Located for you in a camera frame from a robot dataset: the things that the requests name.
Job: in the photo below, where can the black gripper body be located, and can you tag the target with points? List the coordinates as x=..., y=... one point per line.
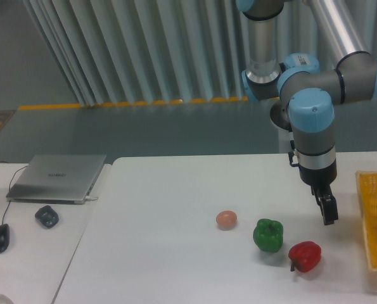
x=316, y=171

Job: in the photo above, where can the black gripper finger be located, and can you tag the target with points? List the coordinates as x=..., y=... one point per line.
x=328, y=206
x=315, y=193

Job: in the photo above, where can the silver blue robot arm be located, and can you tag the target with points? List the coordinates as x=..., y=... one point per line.
x=307, y=96

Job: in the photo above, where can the red bell pepper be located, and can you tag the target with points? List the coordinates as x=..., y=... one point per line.
x=304, y=256

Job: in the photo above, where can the green bell pepper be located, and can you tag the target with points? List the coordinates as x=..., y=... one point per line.
x=268, y=235

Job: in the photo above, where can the brown egg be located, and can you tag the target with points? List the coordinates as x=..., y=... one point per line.
x=226, y=220

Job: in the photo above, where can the white usb plug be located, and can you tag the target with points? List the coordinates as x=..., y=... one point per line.
x=89, y=198

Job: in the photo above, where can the white folding partition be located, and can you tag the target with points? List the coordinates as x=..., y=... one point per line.
x=182, y=51

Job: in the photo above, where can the silver laptop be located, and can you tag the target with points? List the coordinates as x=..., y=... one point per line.
x=57, y=179

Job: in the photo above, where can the dark grey small case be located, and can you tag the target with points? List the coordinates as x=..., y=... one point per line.
x=47, y=217

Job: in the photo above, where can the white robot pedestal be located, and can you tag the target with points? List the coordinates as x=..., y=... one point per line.
x=280, y=121

